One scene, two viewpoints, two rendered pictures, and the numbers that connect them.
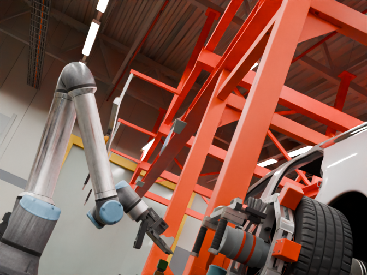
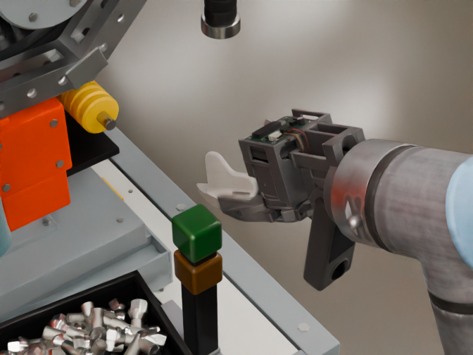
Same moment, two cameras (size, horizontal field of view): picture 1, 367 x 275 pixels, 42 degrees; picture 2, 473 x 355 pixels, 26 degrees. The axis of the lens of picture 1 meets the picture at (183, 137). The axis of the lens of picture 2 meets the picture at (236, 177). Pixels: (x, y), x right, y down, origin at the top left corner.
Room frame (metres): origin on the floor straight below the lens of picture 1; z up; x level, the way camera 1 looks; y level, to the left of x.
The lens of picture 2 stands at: (2.47, 0.53, 1.39)
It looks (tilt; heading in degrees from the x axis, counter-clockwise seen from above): 42 degrees down; 238
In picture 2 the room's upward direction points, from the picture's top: straight up
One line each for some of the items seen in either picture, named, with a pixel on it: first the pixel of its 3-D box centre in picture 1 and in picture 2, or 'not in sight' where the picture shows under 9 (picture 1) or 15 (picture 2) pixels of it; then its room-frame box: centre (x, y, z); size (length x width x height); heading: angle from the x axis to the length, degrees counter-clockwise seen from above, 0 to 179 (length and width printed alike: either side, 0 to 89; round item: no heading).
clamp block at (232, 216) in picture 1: (232, 215); not in sight; (1.98, -0.32, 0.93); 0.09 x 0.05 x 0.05; 95
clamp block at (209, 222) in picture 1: (212, 223); not in sight; (2.32, -0.29, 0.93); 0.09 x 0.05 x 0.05; 95
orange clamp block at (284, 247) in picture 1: (286, 250); not in sight; (1.86, -0.54, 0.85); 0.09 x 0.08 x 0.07; 5
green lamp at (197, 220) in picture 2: (162, 264); (196, 232); (2.11, -0.12, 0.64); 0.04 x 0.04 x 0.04; 5
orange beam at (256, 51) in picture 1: (250, 58); not in sight; (3.65, -0.29, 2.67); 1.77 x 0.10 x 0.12; 5
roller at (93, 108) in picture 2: not in sight; (57, 73); (2.06, -0.62, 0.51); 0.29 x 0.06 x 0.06; 95
